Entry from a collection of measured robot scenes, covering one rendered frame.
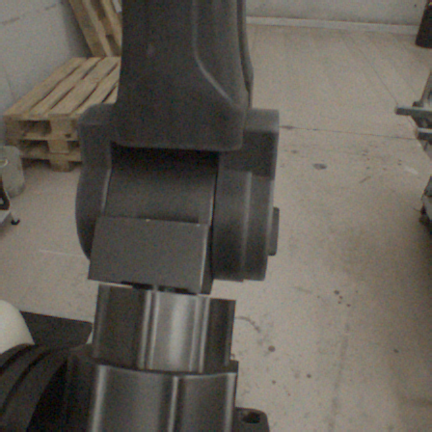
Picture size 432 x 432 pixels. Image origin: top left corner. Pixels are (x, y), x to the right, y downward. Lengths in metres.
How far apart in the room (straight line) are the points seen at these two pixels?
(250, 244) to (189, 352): 0.06
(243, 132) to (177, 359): 0.11
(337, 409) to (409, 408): 0.28
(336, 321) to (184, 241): 1.58
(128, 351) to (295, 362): 1.43
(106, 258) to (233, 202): 0.07
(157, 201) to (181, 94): 0.05
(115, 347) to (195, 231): 0.06
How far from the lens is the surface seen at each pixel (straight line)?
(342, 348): 1.66
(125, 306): 0.16
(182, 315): 0.16
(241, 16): 0.27
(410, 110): 1.62
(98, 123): 0.19
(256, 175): 0.18
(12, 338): 0.22
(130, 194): 0.19
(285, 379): 1.54
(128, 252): 0.17
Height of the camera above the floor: 1.37
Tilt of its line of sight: 41 degrees down
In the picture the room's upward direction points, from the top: straight up
